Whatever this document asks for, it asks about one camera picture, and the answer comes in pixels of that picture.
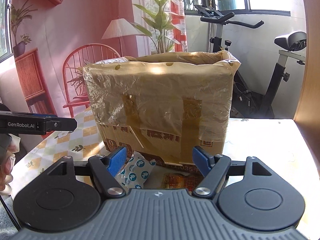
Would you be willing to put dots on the taped cardboard box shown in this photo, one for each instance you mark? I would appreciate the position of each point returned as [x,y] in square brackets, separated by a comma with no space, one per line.
[163,105]

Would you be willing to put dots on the orange flat snack packet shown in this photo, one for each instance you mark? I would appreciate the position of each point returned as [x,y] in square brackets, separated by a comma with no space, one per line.
[180,181]

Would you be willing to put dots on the white blue patterned packet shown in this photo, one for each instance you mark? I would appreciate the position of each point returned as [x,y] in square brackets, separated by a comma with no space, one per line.
[136,172]

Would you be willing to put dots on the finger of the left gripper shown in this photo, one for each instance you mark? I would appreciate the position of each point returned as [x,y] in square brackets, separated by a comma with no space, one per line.
[36,124]

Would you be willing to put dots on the pink room backdrop poster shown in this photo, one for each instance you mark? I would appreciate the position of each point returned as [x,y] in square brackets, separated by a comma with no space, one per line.
[54,37]

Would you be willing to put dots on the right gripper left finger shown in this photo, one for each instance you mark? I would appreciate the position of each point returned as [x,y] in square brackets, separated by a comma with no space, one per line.
[101,169]

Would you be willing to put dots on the wooden headboard panel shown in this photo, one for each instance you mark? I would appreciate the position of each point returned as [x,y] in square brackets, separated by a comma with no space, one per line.
[307,113]

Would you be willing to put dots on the black exercise bike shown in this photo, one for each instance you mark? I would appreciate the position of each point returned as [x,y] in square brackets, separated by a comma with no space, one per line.
[267,83]

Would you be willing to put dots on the person left hand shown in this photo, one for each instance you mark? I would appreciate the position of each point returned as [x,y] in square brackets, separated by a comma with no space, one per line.
[7,165]

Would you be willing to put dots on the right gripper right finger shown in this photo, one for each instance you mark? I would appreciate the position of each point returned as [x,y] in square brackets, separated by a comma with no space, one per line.
[217,169]

